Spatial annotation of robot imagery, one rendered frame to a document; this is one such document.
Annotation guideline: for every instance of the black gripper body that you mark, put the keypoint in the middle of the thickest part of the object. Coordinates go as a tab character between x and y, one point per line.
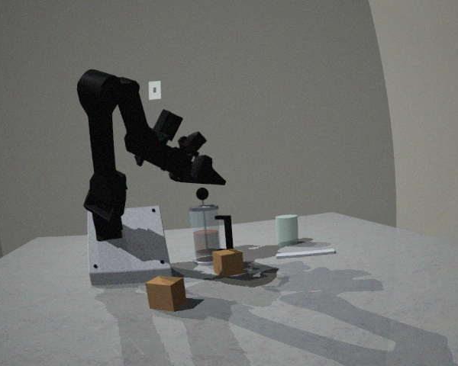
179	165

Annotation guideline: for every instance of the glass french press with black handle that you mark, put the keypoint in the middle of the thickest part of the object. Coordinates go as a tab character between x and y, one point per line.
205	230

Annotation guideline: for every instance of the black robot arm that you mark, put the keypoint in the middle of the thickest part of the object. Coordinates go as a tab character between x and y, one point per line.
99	93

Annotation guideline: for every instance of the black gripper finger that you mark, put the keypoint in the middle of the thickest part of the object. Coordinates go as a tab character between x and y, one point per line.
186	179
213	178

